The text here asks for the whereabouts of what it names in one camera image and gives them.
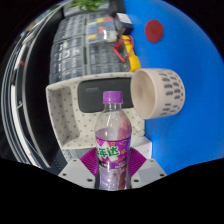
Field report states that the beige patterned cup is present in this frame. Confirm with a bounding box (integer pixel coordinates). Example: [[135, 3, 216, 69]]
[[130, 67, 186, 120]]

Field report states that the black box with white label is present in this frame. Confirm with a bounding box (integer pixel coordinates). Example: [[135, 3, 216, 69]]
[[113, 12, 135, 34]]

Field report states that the clear organizer with colourful parts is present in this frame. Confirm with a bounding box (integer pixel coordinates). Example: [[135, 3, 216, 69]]
[[85, 16, 118, 44]]

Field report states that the green potted plant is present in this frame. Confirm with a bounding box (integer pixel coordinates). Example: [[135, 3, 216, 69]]
[[68, 0, 109, 13]]

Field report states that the flat round red coaster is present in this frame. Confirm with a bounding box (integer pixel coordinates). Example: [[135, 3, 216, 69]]
[[144, 19, 165, 44]]

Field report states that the white perforated tray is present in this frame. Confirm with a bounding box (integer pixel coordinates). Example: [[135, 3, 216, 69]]
[[45, 72, 146, 151]]

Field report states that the black rounded case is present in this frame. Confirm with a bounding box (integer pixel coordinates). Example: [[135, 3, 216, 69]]
[[77, 78, 135, 114]]

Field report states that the yellow meter with red leads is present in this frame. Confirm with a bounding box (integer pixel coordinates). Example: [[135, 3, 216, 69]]
[[112, 34, 142, 73]]

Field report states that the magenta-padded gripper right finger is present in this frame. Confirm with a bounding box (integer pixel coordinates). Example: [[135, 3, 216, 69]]
[[127, 148, 168, 190]]

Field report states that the grey small-drawer cabinet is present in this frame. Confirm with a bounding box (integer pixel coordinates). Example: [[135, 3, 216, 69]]
[[53, 13, 118, 46], [49, 34, 133, 84]]

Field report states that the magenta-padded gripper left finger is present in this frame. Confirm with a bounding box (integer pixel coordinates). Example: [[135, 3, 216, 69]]
[[58, 148, 100, 190]]

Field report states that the clear bottle with purple cap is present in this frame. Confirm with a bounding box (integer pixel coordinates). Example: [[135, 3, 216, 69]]
[[94, 90, 133, 192]]

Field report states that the black flat case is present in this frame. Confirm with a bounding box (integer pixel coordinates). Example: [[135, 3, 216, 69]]
[[107, 0, 126, 15]]

